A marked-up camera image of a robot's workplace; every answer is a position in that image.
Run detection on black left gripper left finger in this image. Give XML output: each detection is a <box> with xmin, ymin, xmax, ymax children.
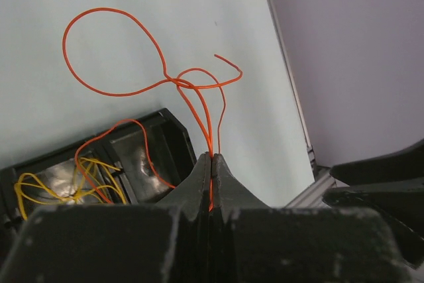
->
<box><xmin>1</xmin><ymin>153</ymin><xmax>211</xmax><ymax>282</ymax></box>

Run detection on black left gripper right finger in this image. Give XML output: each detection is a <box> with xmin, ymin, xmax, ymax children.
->
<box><xmin>211</xmin><ymin>154</ymin><xmax>411</xmax><ymax>282</ymax></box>

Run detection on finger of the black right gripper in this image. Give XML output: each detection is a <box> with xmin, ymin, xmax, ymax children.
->
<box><xmin>323</xmin><ymin>187</ymin><xmax>423</xmax><ymax>269</ymax></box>
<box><xmin>329</xmin><ymin>140</ymin><xmax>423</xmax><ymax>186</ymax></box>

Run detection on yellow thin cable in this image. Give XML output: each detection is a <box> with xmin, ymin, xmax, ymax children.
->
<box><xmin>13</xmin><ymin>156</ymin><xmax>129</xmax><ymax>221</ymax></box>

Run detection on black six-compartment bin tray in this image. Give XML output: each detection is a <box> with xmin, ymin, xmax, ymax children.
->
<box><xmin>1</xmin><ymin>109</ymin><xmax>196</xmax><ymax>231</ymax></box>

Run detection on aluminium frame rail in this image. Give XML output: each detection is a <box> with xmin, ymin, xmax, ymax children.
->
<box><xmin>267</xmin><ymin>0</ymin><xmax>337</xmax><ymax>208</ymax></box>

